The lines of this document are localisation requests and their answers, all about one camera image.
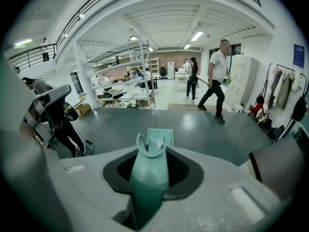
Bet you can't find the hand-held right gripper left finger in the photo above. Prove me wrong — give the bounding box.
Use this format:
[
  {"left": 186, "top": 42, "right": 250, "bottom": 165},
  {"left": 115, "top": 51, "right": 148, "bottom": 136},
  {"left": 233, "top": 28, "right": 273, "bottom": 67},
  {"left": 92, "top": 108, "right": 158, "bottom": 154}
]
[{"left": 60, "top": 146, "right": 137, "bottom": 232}]

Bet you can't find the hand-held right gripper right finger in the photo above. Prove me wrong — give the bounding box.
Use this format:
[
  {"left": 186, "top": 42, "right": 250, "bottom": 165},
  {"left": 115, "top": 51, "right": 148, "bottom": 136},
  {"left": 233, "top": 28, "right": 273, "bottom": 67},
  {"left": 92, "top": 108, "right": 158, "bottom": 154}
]
[{"left": 149, "top": 146, "right": 288, "bottom": 232}]

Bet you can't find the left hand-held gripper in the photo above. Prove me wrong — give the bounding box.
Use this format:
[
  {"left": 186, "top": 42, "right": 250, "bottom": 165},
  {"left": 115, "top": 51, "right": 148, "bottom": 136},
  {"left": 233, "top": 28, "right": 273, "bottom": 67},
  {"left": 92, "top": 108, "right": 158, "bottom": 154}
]
[{"left": 20, "top": 85, "right": 72, "bottom": 147}]

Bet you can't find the person's left forearm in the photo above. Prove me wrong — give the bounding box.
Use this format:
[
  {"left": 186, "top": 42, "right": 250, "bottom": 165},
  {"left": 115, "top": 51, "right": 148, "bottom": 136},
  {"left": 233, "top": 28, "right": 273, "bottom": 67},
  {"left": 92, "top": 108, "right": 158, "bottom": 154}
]
[{"left": 18, "top": 121, "right": 37, "bottom": 139}]

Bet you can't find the cardboard box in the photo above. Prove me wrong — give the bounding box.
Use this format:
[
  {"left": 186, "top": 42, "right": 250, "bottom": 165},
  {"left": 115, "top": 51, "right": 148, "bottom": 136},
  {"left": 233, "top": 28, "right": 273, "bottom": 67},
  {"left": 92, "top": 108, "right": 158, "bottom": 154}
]
[{"left": 73, "top": 102, "right": 93, "bottom": 117}]

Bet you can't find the dark brown desk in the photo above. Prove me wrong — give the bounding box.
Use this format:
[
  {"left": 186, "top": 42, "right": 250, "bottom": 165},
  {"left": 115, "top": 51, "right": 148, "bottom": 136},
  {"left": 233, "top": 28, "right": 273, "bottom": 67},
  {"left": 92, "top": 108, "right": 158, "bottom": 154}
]
[{"left": 248, "top": 138, "right": 309, "bottom": 203}]

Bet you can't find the white metal shelving rack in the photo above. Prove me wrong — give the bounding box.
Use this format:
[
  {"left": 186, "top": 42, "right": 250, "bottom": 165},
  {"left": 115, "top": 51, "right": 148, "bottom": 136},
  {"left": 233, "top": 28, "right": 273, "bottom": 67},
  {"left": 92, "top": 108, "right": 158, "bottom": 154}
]
[{"left": 85, "top": 39, "right": 159, "bottom": 110}]

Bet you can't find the black bag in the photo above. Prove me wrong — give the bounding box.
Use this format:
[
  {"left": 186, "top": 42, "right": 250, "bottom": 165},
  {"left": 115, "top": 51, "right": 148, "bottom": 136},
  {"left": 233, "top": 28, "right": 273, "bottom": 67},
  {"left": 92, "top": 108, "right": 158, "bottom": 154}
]
[{"left": 267, "top": 124, "right": 286, "bottom": 141}]

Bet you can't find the white and red bag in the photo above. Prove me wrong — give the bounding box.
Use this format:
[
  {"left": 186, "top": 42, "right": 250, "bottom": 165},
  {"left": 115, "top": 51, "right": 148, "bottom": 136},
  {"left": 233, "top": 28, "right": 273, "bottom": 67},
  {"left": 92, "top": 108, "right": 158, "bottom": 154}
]
[{"left": 255, "top": 102, "right": 270, "bottom": 123}]

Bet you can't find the white locker cabinet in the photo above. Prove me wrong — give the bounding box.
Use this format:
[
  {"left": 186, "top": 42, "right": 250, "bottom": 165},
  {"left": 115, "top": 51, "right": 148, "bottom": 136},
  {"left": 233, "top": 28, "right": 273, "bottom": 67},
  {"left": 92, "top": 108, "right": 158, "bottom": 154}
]
[{"left": 225, "top": 56, "right": 260, "bottom": 113}]

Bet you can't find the white tall appliance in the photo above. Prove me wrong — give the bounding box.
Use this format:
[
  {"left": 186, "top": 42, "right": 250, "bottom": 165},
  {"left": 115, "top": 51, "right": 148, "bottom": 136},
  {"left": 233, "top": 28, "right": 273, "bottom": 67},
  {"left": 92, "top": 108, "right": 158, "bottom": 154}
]
[{"left": 167, "top": 61, "right": 175, "bottom": 80}]

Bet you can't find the black backpack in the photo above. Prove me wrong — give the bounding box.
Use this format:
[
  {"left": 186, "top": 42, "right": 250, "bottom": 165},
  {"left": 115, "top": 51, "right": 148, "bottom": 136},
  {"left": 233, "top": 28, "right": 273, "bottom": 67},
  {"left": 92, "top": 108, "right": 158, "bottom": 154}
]
[{"left": 291, "top": 94, "right": 308, "bottom": 122}]

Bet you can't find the coat rack with clothes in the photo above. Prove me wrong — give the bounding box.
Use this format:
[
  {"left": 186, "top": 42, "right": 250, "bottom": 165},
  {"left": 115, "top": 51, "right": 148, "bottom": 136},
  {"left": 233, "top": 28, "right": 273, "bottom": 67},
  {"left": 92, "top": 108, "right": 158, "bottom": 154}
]
[{"left": 255, "top": 63, "right": 309, "bottom": 123}]

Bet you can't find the white table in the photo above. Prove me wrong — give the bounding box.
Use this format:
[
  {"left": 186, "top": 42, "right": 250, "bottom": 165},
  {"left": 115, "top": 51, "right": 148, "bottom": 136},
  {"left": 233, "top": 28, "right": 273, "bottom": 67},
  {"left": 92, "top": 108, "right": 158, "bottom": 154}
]
[{"left": 174, "top": 71, "right": 189, "bottom": 93}]

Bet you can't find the blue poster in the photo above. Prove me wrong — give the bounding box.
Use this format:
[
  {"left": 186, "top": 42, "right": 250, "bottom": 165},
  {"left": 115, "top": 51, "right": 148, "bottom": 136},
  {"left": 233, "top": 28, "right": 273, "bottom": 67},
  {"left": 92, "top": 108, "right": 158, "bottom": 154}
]
[{"left": 293, "top": 43, "right": 306, "bottom": 69}]

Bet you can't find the black floor cable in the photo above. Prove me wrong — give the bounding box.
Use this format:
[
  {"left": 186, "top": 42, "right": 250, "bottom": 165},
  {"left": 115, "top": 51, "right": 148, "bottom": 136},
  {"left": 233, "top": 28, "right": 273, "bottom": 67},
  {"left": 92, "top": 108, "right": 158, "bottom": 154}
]
[{"left": 71, "top": 123, "right": 96, "bottom": 156}]

